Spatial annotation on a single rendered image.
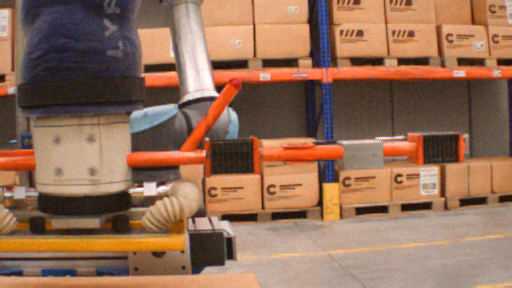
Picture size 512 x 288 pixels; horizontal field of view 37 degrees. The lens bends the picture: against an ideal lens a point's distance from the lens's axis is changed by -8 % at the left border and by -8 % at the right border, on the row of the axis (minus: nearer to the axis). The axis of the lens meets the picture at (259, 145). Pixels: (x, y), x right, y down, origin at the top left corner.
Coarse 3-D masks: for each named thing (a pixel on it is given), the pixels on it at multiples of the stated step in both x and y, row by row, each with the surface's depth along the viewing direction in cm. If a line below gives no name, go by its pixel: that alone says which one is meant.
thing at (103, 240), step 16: (32, 224) 120; (112, 224) 122; (128, 224) 122; (0, 240) 117; (16, 240) 117; (32, 240) 117; (48, 240) 117; (64, 240) 118; (80, 240) 118; (96, 240) 118; (112, 240) 118; (128, 240) 118; (144, 240) 119; (160, 240) 119; (176, 240) 119
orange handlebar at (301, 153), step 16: (288, 144) 133; (304, 144) 133; (384, 144) 133; (400, 144) 133; (464, 144) 135; (0, 160) 128; (16, 160) 128; (32, 160) 128; (128, 160) 129; (144, 160) 129; (160, 160) 129; (176, 160) 130; (192, 160) 130; (272, 160) 131; (288, 160) 132; (304, 160) 132
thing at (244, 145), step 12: (216, 144) 128; (228, 144) 128; (240, 144) 129; (252, 144) 129; (216, 156) 129; (228, 156) 129; (240, 156) 129; (252, 156) 130; (216, 168) 128; (228, 168) 129; (240, 168) 129; (252, 168) 129
